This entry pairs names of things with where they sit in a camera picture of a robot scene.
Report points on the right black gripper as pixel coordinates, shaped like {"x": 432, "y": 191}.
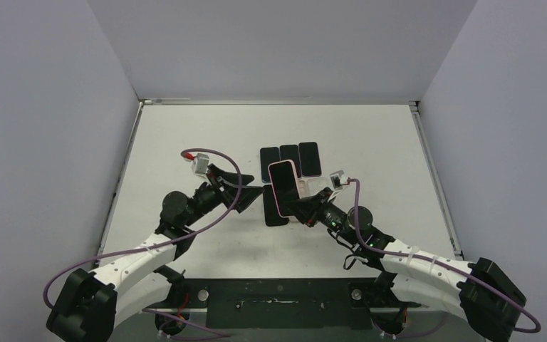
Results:
{"x": 315, "y": 205}

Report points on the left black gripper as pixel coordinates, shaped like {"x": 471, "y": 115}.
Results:
{"x": 231, "y": 182}

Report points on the beige phone case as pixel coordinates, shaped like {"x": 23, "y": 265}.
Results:
{"x": 303, "y": 192}

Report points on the clear phone case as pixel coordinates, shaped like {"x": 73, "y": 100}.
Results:
{"x": 317, "y": 184}

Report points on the black phone case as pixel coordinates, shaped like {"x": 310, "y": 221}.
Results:
{"x": 271, "y": 216}

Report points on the phone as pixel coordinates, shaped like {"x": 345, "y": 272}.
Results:
{"x": 284, "y": 182}
{"x": 310, "y": 159}
{"x": 268, "y": 155}

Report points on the black smartphone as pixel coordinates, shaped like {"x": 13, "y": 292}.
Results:
{"x": 291, "y": 152}

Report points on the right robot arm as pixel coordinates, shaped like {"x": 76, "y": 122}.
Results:
{"x": 478, "y": 292}

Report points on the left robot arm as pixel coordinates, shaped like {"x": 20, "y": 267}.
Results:
{"x": 92, "y": 303}

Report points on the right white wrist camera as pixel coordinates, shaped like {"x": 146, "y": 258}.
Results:
{"x": 339, "y": 180}

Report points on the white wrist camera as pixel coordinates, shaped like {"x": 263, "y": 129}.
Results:
{"x": 339, "y": 180}
{"x": 200, "y": 164}

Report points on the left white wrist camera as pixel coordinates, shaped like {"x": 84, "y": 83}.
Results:
{"x": 200, "y": 164}

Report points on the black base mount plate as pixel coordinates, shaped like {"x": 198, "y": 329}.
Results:
{"x": 283, "y": 303}

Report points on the aluminium table frame rail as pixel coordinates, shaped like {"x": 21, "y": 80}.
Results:
{"x": 413, "y": 104}

